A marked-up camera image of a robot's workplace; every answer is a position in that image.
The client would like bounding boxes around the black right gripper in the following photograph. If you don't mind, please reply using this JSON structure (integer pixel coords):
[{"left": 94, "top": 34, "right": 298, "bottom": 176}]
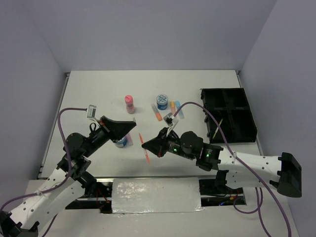
[{"left": 142, "top": 126, "right": 195, "bottom": 160}]

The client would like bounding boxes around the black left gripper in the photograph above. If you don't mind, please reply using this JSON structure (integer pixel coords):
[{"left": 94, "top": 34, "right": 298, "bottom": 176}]
[{"left": 83, "top": 115, "right": 136, "bottom": 157}]

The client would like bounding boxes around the orange pen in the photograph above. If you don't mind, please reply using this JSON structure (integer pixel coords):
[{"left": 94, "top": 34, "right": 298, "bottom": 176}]
[{"left": 138, "top": 132, "right": 151, "bottom": 164}]

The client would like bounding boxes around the yellow highlighter pen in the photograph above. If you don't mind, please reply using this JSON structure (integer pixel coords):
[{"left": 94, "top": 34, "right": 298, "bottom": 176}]
[{"left": 212, "top": 118, "right": 223, "bottom": 139}]

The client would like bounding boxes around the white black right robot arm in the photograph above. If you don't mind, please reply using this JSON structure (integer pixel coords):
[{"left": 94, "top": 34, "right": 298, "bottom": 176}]
[{"left": 142, "top": 127, "right": 302, "bottom": 198}]

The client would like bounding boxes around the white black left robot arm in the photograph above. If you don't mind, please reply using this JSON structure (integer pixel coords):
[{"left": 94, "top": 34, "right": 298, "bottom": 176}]
[{"left": 0, "top": 116, "right": 136, "bottom": 237}]

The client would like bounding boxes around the blue paint jar near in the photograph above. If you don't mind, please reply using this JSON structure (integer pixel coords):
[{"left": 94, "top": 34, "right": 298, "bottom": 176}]
[{"left": 115, "top": 137, "right": 127, "bottom": 148}]

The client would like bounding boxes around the blue paint jar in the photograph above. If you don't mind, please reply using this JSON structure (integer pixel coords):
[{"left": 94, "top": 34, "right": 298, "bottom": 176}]
[
  {"left": 115, "top": 137, "right": 127, "bottom": 148},
  {"left": 156, "top": 94, "right": 168, "bottom": 110}
]

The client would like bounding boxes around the purple highlighter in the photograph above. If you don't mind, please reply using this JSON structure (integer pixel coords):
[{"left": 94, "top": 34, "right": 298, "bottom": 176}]
[{"left": 126, "top": 133, "right": 133, "bottom": 146}]

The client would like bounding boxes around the orange-capped clear highlighter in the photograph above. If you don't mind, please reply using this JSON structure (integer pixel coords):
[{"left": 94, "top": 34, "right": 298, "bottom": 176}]
[{"left": 151, "top": 104, "right": 162, "bottom": 121}]

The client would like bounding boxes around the pink-capped marker tube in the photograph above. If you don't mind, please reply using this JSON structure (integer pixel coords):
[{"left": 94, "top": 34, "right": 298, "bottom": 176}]
[{"left": 124, "top": 95, "right": 135, "bottom": 114}]

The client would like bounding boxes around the pink highlighter orange cap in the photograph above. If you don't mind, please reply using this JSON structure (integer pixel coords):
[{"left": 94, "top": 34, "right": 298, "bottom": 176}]
[{"left": 170, "top": 101, "right": 177, "bottom": 116}]

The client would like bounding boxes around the blue paint jar far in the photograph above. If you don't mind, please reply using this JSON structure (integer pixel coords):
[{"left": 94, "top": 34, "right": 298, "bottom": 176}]
[{"left": 156, "top": 94, "right": 168, "bottom": 110}]

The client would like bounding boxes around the blue highlighter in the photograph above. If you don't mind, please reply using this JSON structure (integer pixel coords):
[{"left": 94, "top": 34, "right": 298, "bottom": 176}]
[{"left": 175, "top": 101, "right": 184, "bottom": 119}]

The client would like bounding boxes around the silver tape-covered panel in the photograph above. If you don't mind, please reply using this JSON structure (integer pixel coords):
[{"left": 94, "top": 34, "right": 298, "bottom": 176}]
[{"left": 112, "top": 177, "right": 203, "bottom": 214}]

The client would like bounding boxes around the black four-compartment organizer tray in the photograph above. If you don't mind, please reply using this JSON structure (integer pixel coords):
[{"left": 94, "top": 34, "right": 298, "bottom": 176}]
[{"left": 200, "top": 88, "right": 257, "bottom": 144}]

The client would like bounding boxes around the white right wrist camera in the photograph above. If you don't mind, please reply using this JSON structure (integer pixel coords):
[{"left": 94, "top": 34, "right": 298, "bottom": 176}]
[{"left": 163, "top": 113, "right": 178, "bottom": 135}]

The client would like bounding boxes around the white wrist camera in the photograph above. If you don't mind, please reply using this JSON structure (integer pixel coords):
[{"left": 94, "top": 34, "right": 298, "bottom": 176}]
[
  {"left": 86, "top": 105, "right": 98, "bottom": 122},
  {"left": 163, "top": 113, "right": 178, "bottom": 135}
]

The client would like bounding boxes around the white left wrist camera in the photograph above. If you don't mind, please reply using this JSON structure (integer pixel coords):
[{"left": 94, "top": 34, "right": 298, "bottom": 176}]
[{"left": 86, "top": 105, "right": 98, "bottom": 122}]

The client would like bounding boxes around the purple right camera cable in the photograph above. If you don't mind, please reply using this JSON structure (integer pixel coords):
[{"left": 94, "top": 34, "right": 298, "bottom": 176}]
[{"left": 174, "top": 102, "right": 292, "bottom": 237}]

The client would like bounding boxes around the purple camera cable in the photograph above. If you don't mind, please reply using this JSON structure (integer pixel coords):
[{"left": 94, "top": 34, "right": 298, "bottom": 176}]
[
  {"left": 174, "top": 102, "right": 292, "bottom": 237},
  {"left": 0, "top": 107, "right": 88, "bottom": 237}
]

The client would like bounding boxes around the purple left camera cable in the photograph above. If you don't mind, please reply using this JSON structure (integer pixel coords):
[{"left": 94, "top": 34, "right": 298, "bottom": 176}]
[{"left": 0, "top": 107, "right": 88, "bottom": 237}]

